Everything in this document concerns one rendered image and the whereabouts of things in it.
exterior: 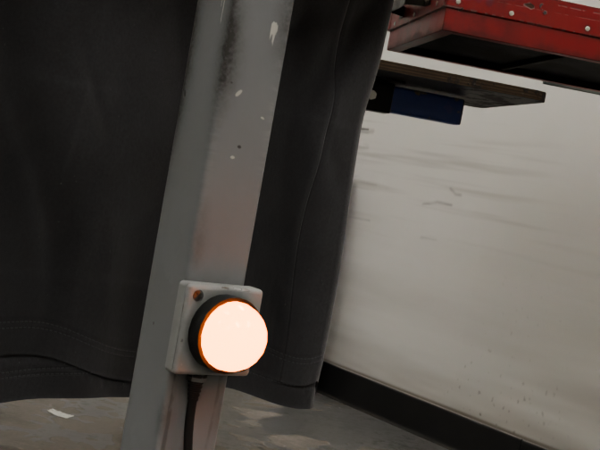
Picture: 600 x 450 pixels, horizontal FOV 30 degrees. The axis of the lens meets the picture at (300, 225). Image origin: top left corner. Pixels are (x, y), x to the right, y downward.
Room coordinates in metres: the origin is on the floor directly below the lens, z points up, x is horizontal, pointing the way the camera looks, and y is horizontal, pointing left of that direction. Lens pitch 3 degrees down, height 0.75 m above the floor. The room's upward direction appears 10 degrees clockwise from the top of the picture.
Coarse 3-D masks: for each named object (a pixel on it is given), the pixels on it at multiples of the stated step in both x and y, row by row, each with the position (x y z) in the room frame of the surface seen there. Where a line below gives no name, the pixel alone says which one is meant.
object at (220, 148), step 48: (240, 0) 0.61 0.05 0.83; (288, 0) 0.62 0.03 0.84; (192, 48) 0.63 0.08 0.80; (240, 48) 0.61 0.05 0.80; (192, 96) 0.62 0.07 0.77; (240, 96) 0.61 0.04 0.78; (192, 144) 0.62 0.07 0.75; (240, 144) 0.62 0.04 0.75; (192, 192) 0.61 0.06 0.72; (240, 192) 0.62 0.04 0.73; (192, 240) 0.60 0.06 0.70; (240, 240) 0.62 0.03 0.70; (192, 288) 0.59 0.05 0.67; (240, 288) 0.61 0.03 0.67; (144, 336) 0.63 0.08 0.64; (144, 384) 0.62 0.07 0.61; (144, 432) 0.62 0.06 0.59
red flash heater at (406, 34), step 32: (448, 0) 1.91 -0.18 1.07; (480, 0) 1.92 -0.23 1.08; (512, 0) 1.93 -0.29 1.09; (544, 0) 1.94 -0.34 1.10; (416, 32) 2.11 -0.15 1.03; (448, 32) 1.93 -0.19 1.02; (480, 32) 1.93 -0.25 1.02; (512, 32) 1.94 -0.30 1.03; (544, 32) 1.94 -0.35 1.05; (576, 32) 1.95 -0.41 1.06; (480, 64) 2.36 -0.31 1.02; (512, 64) 2.29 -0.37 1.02; (544, 64) 2.25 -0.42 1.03; (576, 64) 2.16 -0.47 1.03
